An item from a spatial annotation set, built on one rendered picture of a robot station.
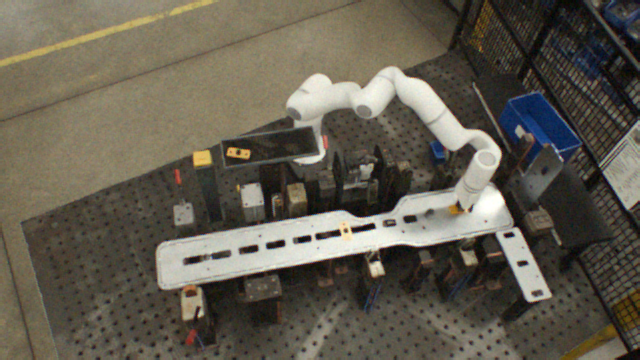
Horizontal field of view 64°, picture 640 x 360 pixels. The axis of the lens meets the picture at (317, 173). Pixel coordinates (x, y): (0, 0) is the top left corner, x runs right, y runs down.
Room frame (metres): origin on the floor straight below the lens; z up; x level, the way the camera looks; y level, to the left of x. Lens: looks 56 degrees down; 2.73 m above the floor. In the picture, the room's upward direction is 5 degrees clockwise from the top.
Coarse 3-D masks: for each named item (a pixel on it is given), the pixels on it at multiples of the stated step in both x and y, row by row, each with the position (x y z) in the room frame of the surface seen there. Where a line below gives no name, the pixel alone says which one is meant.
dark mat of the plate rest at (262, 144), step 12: (288, 132) 1.24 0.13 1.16; (300, 132) 1.24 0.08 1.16; (312, 132) 1.25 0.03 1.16; (228, 144) 1.16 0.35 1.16; (240, 144) 1.16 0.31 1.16; (252, 144) 1.17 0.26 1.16; (264, 144) 1.17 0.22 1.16; (276, 144) 1.18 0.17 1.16; (288, 144) 1.18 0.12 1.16; (300, 144) 1.19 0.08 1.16; (312, 144) 1.19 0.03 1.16; (228, 156) 1.10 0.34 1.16; (252, 156) 1.11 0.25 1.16; (264, 156) 1.11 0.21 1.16; (276, 156) 1.12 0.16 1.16
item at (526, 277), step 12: (516, 228) 0.98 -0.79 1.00; (504, 240) 0.93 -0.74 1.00; (516, 240) 0.93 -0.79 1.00; (504, 252) 0.88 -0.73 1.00; (516, 252) 0.88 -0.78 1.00; (528, 252) 0.88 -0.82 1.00; (516, 264) 0.83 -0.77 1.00; (516, 276) 0.78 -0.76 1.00; (528, 276) 0.78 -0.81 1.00; (540, 276) 0.79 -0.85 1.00; (528, 288) 0.74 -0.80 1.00; (540, 288) 0.74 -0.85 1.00; (528, 300) 0.69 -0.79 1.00
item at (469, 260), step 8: (456, 256) 0.84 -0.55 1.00; (464, 256) 0.82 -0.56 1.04; (472, 256) 0.83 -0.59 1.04; (448, 264) 0.86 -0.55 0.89; (456, 264) 0.83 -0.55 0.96; (464, 264) 0.79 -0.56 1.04; (472, 264) 0.80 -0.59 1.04; (448, 272) 0.84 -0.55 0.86; (456, 272) 0.80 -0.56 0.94; (464, 272) 0.79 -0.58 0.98; (472, 272) 0.79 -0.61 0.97; (440, 280) 0.84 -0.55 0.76; (448, 280) 0.82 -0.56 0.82; (456, 280) 0.80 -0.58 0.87; (464, 280) 0.79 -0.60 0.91; (440, 288) 0.82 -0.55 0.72; (448, 288) 0.80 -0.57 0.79; (456, 288) 0.80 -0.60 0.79; (440, 296) 0.80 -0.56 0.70; (448, 296) 0.79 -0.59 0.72
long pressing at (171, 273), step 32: (448, 192) 1.12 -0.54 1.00; (288, 224) 0.92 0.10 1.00; (320, 224) 0.93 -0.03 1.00; (352, 224) 0.94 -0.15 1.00; (416, 224) 0.96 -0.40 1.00; (448, 224) 0.98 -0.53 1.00; (480, 224) 0.99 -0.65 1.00; (512, 224) 1.00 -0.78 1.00; (160, 256) 0.74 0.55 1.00; (192, 256) 0.75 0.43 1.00; (256, 256) 0.77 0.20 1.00; (288, 256) 0.78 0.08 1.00; (320, 256) 0.80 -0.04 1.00
